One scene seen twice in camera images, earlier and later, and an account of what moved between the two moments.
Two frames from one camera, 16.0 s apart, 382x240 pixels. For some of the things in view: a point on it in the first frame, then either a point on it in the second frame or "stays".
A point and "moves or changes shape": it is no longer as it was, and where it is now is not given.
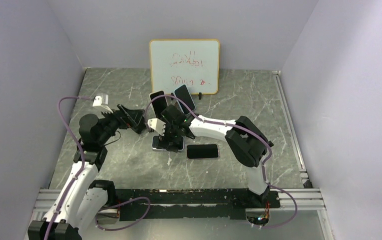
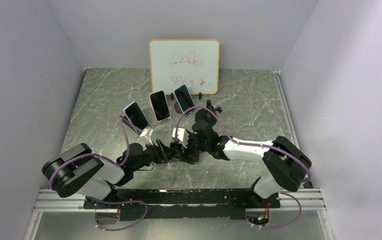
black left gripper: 134,116 to 160,157
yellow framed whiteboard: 195,63 stays
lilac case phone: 155,141 moves or changes shape
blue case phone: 183,92 stays
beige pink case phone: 159,104 stays
